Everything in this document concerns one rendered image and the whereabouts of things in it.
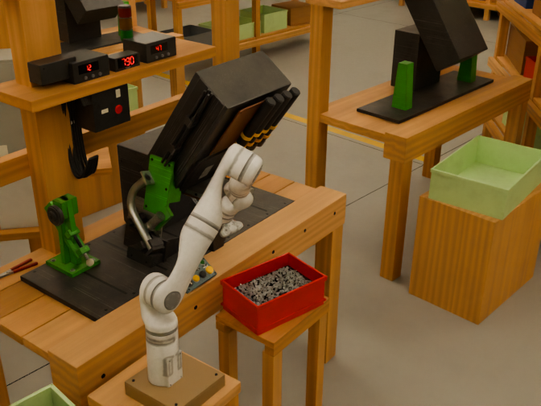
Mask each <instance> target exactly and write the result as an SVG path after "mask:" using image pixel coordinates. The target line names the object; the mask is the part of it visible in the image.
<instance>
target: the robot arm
mask: <svg viewBox="0 0 541 406"><path fill-rule="evenodd" d="M261 170H262V158H261V157H259V156H258V155H256V154H255V153H253V152H252V151H249V150H248V149H246V148H244V147H243V146H241V145H239V144H237V143H234V144H232V145H231V146H230V147H229V148H228V149H227V151H226V152H225V154H224V156H223V157H222V160H221V162H220V163H219V165H218V167H217V170H216V171H215V173H214V175H213V178H212V179H211V180H210V182H209V185H208V187H207V188H206V190H205V191H204V194H203V195H202V197H201V198H200V200H199V201H198V203H197V204H196V206H195V208H194V209H193V211H192V212H191V214H190V215H189V217H188V219H187V221H186V222H185V223H184V226H183V228H182V230H181V232H180V243H179V253H178V259H177V261H176V265H175V267H174V269H173V271H172V272H171V274H170V276H169V277H166V276H165V275H163V274H161V273H158V272H153V273H151V274H149V275H147V276H146V277H145V278H144V280H143V281H142V283H141V285H140V289H139V302H140V309H141V315H142V320H143V322H144V324H145V331H146V346H147V371H148V379H149V381H150V382H151V383H152V384H154V385H156V386H160V387H170V386H171V385H173V384H174V383H175V382H177V381H178V380H179V379H181V378H182V377H183V371H182V351H181V350H179V334H178V319H177V316H176V315H175V313H174V312H173V311H174V310H175V309H176V308H177V307H178V305H179V304H180V302H181V301H182V299H183V297H184V294H185V292H186V291H187V289H188V285H189V284H190V282H191V280H192V277H193V275H194V273H195V271H196V269H197V268H198V266H199V264H200V261H201V260H202V259H203V257H204V254H205V253H206V251H207V250H208V248H209V246H210V245H211V243H212V242H213V240H214V239H215V237H216V235H217V233H218V231H219V230H221V232H220V236H221V237H222V238H226V237H228V236H230V235H231V234H234V233H236V232H237V231H239V230H240V229H241V228H242V227H243V224H242V222H239V221H234V220H233V217H234V216H235V215H236V213H237V212H238V211H240V210H243V209H246V208H248V207H249V206H251V204H252V203H253V200H254V198H253V195H252V194H251V192H250V190H251V186H252V185H253V183H254V182H255V181H256V179H257V177H258V175H259V174H260V172H261ZM226 175H227V176H230V179H229V182H227V183H226V184H225V186H224V192H225V196H223V197H222V198H221V192H222V185H223V182H224V179H225V176H226Z"/></svg>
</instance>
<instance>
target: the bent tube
mask: <svg viewBox="0 0 541 406"><path fill-rule="evenodd" d="M140 173H141V175H142V177H141V178H140V179H139V180H138V181H137V182H135V183H134V184H133V185H132V187H131V188H130V191H129V192H128V196H127V209H128V212H129V215H130V217H131V219H132V221H133V223H134V224H135V226H136V228H137V230H138V232H139V233H140V235H141V237H142V240H143V241H144V242H145V244H146V246H147V249H148V250H150V249H151V246H150V244H149V242H148V240H149V239H152V238H151V236H150V235H149V233H148V231H147V229H146V227H145V226H144V224H143V222H142V220H141V218H140V217H139V215H138V212H137V210H136V207H135V198H136V195H137V192H138V191H139V190H140V189H141V188H142V187H143V186H145V185H149V184H154V183H155V182H154V180H153V178H152V176H151V174H150V172H149V171H141V172H140Z"/></svg>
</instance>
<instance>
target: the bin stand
mask: <svg viewBox="0 0 541 406"><path fill-rule="evenodd" d="M324 298H326V301H324V304H323V305H321V306H319V307H317V308H315V309H313V310H311V311H309V312H307V313H305V314H302V315H300V316H298V317H296V318H294V319H292V320H290V321H288V322H286V323H284V324H281V325H279V326H277V327H275V328H273V329H271V330H269V331H267V332H265V333H262V334H260V335H258V336H257V335H256V334H255V333H253V332H252V331H251V330H249V329H248V328H247V327H245V326H244V325H243V324H242V323H241V322H240V321H238V320H237V319H236V318H235V317H233V316H232V315H231V314H229V313H228V312H226V311H225V310H222V311H221V312H219V313H218V314H217V315H216V329H218V344H219V370H220V371H221V372H223V373H225V374H227V375H229V376H230V377H232V378H234V379H236V380H237V331H238V332H240V333H242V334H245V335H246V336H248V337H250V338H253V339H254V340H256V341H258V342H261V343H263V344H265V349H264V350H263V351H262V406H282V365H283V349H284V348H286V347H287V346H288V345H289V344H290V343H292V342H293V341H294V340H295V339H297V337H298V336H299V335H301V334H302V333H303V332H304V331H306V330H307V329H308V360H307V382H306V402H305V406H322V397H323V382H324V352H325V336H326V321H327V312H328V311H329V298H328V297H326V296H324Z"/></svg>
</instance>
